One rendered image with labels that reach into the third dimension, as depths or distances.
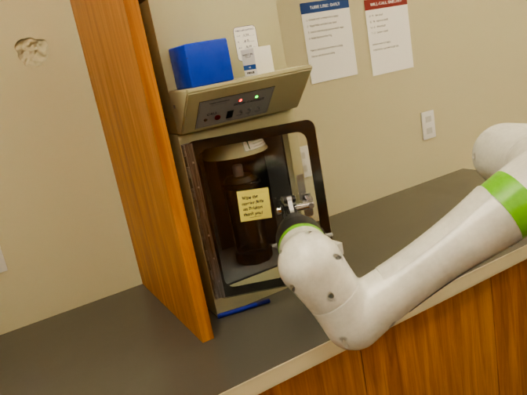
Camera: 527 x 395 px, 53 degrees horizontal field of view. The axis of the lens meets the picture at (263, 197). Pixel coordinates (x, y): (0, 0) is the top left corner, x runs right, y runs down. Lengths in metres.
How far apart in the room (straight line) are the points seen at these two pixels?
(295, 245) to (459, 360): 0.80
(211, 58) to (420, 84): 1.27
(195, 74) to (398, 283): 0.59
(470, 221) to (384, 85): 1.27
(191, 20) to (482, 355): 1.15
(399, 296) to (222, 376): 0.42
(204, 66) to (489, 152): 0.60
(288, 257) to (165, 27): 0.62
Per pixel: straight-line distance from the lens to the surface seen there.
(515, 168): 0.98
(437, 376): 1.52
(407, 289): 0.92
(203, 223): 1.28
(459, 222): 0.94
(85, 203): 1.65
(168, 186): 1.15
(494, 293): 1.59
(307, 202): 1.23
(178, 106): 1.20
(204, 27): 1.29
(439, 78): 2.35
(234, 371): 1.15
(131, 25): 1.14
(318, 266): 0.86
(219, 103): 1.20
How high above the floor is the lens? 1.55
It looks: 15 degrees down
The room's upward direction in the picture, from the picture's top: 10 degrees counter-clockwise
